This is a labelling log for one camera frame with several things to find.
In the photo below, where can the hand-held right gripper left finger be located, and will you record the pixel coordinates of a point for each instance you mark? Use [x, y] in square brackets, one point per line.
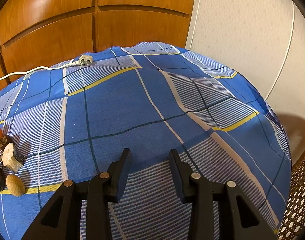
[122, 180]

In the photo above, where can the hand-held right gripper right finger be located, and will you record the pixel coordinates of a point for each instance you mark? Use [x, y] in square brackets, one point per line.
[176, 178]

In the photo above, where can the blue plaid bedsheet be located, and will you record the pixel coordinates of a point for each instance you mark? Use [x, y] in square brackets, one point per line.
[117, 105]

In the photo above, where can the wicker cane chair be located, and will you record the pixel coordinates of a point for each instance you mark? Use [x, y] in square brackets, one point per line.
[297, 205]

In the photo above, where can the dark brown patterned fruit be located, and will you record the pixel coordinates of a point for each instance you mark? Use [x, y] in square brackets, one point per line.
[0, 145]

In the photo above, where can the wooden wardrobe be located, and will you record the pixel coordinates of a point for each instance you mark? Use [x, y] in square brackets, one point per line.
[55, 30]

